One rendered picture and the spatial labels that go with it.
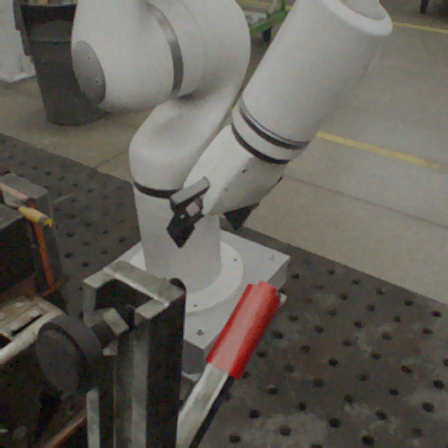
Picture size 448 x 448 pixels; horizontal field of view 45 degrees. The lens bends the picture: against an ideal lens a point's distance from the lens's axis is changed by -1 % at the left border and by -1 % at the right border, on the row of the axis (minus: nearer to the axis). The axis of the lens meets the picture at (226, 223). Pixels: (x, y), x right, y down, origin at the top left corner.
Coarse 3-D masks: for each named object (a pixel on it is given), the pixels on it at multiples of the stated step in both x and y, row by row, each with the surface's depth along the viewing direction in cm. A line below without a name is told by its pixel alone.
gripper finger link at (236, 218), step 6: (234, 210) 68; (240, 210) 68; (246, 210) 67; (228, 216) 69; (234, 216) 69; (240, 216) 68; (246, 216) 67; (234, 222) 69; (240, 222) 68; (234, 228) 69
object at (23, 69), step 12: (0, 0) 374; (12, 0) 381; (0, 12) 378; (12, 12) 384; (0, 24) 384; (12, 24) 387; (0, 36) 391; (12, 36) 390; (0, 48) 398; (12, 48) 393; (0, 60) 405; (12, 60) 397; (24, 60) 401; (0, 72) 407; (12, 72) 403; (24, 72) 406
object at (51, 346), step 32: (96, 288) 21; (128, 288) 21; (160, 288) 21; (64, 320) 19; (96, 320) 20; (128, 320) 21; (160, 320) 20; (64, 352) 18; (96, 352) 18; (128, 352) 22; (160, 352) 21; (64, 384) 19; (96, 384) 19; (128, 384) 23; (160, 384) 21; (96, 416) 24; (128, 416) 24; (160, 416) 22
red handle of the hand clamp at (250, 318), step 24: (264, 288) 31; (240, 312) 30; (264, 312) 30; (240, 336) 30; (216, 360) 29; (240, 360) 29; (216, 384) 29; (192, 408) 29; (216, 408) 29; (192, 432) 28
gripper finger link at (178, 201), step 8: (192, 184) 57; (200, 184) 57; (208, 184) 57; (184, 192) 56; (192, 192) 56; (200, 192) 57; (176, 200) 56; (184, 200) 56; (192, 200) 57; (176, 208) 56; (184, 208) 58
